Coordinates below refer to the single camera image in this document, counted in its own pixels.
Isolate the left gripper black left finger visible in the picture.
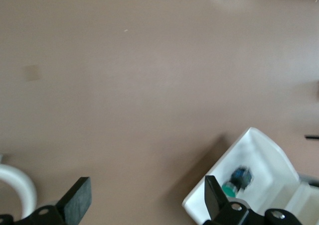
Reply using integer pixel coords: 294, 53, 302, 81
0, 177, 92, 225

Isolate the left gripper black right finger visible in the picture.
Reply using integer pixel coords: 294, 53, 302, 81
204, 175, 250, 225

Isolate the green push button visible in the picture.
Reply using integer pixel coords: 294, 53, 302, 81
221, 165, 254, 198

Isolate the white plastic tray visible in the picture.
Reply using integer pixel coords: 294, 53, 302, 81
181, 127, 304, 225

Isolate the white curved plastic arc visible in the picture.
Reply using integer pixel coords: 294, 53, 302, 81
0, 164, 38, 221

